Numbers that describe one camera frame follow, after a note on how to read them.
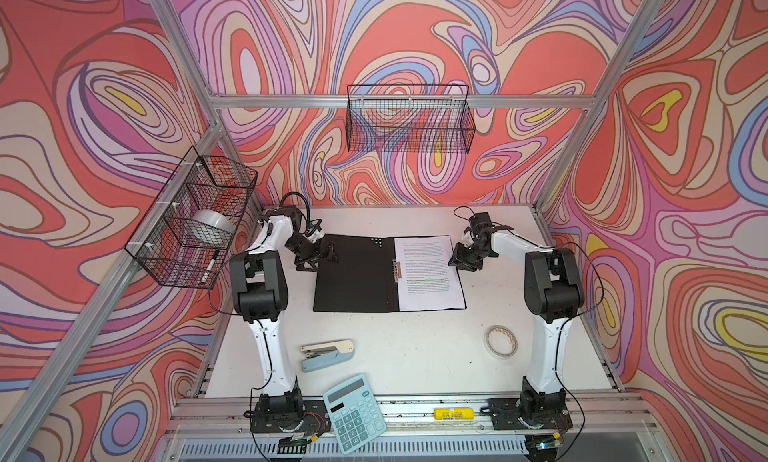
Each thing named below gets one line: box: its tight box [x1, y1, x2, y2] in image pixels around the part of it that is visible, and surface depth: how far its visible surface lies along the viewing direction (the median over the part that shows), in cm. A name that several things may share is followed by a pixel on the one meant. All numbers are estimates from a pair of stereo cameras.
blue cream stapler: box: [300, 339, 355, 373], surface depth 83 cm
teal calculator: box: [323, 374, 386, 454], surface depth 73 cm
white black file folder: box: [313, 234, 467, 312], surface depth 101 cm
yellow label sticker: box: [434, 408, 475, 421], surface depth 74 cm
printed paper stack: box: [394, 236, 465, 311], surface depth 101 cm
